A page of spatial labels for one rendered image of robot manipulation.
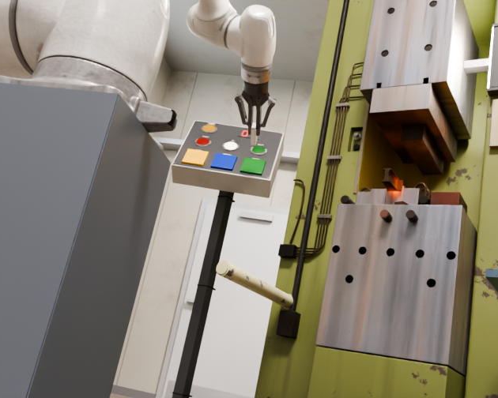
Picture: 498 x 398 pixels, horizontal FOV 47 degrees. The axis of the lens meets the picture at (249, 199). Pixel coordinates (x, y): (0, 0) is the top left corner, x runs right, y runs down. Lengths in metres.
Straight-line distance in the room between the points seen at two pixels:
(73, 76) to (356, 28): 1.81
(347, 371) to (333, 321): 0.15
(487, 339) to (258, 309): 4.25
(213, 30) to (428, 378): 1.11
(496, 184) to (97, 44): 1.45
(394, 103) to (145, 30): 1.32
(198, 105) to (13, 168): 6.26
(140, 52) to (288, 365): 1.41
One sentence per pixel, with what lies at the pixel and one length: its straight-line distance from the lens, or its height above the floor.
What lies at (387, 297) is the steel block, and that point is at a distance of 1.71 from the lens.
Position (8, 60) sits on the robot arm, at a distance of 0.91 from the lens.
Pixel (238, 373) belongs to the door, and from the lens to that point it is 5.88.
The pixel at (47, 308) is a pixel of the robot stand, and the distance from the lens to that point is 0.63.
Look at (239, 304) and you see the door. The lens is 5.96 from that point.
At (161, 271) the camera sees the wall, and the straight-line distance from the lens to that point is 6.30.
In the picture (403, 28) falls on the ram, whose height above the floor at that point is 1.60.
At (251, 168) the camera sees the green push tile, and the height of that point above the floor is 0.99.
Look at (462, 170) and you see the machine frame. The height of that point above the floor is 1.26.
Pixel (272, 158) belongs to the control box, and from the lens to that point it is 1.98.
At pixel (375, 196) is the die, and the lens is 1.89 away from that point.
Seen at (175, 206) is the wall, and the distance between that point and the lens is 6.47.
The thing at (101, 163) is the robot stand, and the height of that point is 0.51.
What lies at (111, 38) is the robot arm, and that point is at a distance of 0.79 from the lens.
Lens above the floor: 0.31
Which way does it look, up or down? 18 degrees up
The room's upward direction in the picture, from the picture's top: 12 degrees clockwise
